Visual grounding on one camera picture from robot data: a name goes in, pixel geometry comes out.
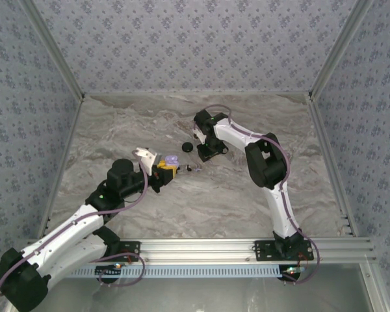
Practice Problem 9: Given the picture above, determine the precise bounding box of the black control board with LED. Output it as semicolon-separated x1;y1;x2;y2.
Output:
280;265;302;281
95;265;124;278

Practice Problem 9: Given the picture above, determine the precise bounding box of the aluminium table side rail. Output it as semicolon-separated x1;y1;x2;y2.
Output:
306;92;359;237
37;94;86;240

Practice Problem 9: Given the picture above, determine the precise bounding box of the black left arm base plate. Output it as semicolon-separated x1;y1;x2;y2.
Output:
115;241;141;263

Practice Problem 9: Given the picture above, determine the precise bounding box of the white slotted cable duct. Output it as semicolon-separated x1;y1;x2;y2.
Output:
64;263;283;279

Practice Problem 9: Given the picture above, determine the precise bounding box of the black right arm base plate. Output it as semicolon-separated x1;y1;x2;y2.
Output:
254;240;315;263

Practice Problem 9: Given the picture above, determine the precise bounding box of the wide aluminium mounting rail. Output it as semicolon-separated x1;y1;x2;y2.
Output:
23;238;377;264

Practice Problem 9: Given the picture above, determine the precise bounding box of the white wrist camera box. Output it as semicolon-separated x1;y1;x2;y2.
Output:
191;127;207;144
132;148;159;175

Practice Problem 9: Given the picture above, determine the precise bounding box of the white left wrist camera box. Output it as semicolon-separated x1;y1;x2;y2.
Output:
132;148;159;175

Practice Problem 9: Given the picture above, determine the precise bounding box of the aluminium frame post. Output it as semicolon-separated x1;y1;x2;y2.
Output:
19;0;86;99
308;0;375;98

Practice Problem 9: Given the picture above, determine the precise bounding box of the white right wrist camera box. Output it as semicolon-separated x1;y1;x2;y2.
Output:
191;127;207;144

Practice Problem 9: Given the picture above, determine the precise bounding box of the aluminium lower frame leg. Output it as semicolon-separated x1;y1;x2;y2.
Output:
359;262;390;312

